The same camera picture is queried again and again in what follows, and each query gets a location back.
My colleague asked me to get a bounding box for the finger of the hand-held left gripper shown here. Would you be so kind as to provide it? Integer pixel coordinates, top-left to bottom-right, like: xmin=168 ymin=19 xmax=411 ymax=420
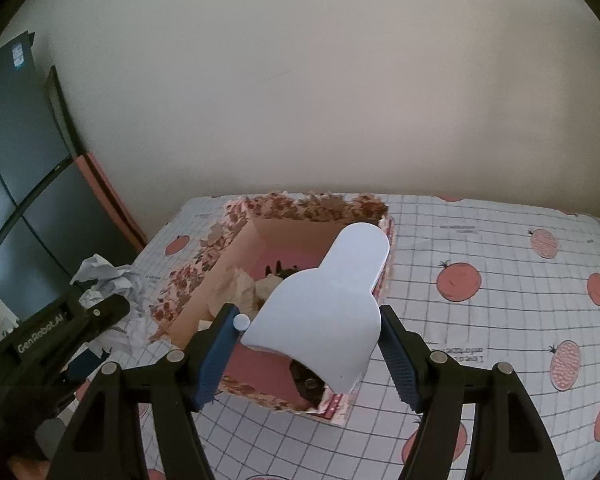
xmin=77 ymin=294 xmax=132 ymax=344

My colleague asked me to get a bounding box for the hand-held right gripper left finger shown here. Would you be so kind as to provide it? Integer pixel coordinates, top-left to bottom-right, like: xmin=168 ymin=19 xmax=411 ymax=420
xmin=52 ymin=302 xmax=243 ymax=480

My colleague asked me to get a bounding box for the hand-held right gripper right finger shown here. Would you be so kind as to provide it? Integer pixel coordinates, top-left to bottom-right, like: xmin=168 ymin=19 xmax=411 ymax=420
xmin=377 ymin=305 xmax=565 ymax=480

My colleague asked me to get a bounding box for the white paper ball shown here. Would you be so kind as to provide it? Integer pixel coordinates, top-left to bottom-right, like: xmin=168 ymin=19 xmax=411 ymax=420
xmin=70 ymin=254 xmax=157 ymax=357

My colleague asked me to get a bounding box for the white plastic scoop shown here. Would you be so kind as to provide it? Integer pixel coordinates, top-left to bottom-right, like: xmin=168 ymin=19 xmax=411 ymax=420
xmin=233 ymin=222 xmax=391 ymax=395

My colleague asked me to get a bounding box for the floral pink cardboard box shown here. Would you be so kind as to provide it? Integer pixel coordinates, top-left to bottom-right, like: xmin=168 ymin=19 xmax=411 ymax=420
xmin=147 ymin=191 xmax=396 ymax=428

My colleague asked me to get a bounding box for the checked pomegranate cloth desktop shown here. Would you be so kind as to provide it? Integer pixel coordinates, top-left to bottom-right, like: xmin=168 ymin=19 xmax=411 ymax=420
xmin=55 ymin=192 xmax=600 ymax=480

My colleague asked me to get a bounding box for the pink board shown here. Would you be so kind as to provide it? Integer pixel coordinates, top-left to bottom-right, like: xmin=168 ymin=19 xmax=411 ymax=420
xmin=74 ymin=152 xmax=149 ymax=253

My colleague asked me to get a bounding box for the dark blue cabinet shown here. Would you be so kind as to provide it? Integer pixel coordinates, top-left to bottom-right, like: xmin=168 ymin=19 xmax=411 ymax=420
xmin=0 ymin=30 xmax=142 ymax=343

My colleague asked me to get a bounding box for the thin black panel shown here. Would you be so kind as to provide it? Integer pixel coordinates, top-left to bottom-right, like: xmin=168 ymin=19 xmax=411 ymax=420
xmin=45 ymin=65 xmax=97 ymax=163

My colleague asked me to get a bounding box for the black cable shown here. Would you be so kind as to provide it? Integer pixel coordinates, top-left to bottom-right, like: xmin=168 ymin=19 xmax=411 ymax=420
xmin=0 ymin=155 xmax=78 ymax=266

